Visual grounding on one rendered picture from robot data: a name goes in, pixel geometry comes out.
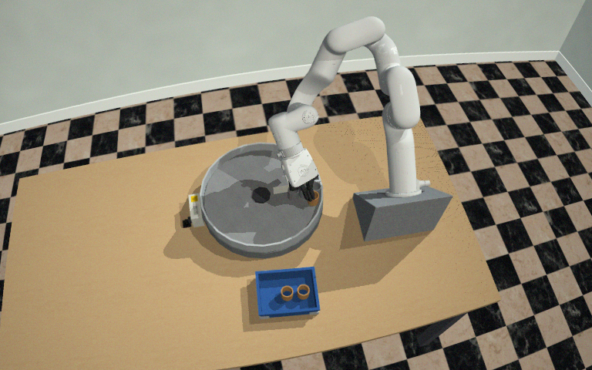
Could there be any bronze bushing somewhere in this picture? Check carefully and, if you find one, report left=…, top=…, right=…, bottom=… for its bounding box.
left=308, top=190, right=319, bottom=206
left=297, top=284, right=310, bottom=300
left=281, top=286, right=293, bottom=301

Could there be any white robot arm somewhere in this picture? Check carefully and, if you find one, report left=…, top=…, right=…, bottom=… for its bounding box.
left=268, top=16, right=430, bottom=197

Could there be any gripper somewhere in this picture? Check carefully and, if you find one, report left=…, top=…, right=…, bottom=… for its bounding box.
left=281, top=148, right=318, bottom=202

